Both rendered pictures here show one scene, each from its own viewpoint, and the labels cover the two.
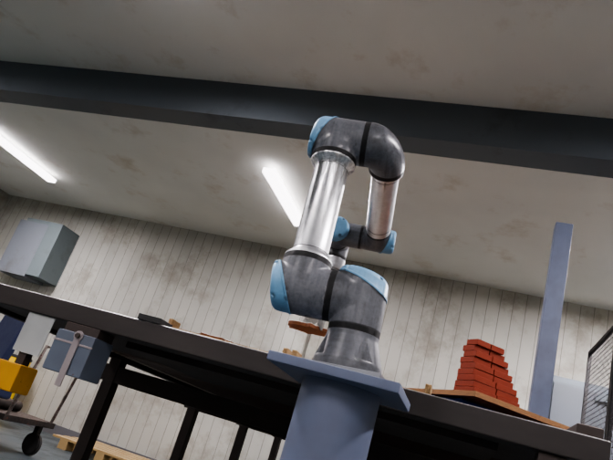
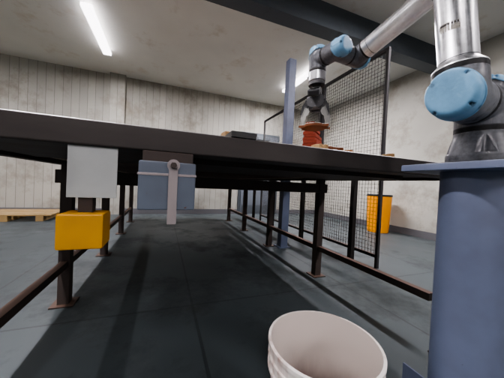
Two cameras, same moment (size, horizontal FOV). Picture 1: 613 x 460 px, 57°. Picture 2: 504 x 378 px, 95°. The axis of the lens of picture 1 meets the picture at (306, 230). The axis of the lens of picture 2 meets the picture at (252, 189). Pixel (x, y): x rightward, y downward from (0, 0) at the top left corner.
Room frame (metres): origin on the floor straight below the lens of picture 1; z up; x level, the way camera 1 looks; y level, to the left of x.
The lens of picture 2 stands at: (1.16, 0.77, 0.78)
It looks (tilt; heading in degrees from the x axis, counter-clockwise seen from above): 1 degrees down; 319
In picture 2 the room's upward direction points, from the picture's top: 3 degrees clockwise
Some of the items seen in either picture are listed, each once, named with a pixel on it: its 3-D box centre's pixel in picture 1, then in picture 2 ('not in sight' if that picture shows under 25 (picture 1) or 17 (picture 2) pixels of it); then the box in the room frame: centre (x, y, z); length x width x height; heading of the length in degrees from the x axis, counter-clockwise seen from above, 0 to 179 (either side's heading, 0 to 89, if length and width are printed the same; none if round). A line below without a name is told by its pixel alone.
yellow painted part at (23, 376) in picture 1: (24, 351); (85, 196); (1.83, 0.71, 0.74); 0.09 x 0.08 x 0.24; 70
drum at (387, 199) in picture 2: not in sight; (378, 212); (2.91, -4.00, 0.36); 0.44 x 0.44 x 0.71
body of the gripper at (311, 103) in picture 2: not in sight; (316, 97); (1.78, -0.12, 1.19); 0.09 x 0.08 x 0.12; 117
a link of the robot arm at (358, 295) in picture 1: (357, 298); (479, 104); (1.25, -0.16, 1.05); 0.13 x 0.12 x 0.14; 79
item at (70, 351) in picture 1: (77, 357); (167, 187); (1.77, 0.54, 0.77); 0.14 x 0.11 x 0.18; 70
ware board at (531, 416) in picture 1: (483, 411); not in sight; (2.19, -0.85, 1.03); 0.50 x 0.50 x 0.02; 18
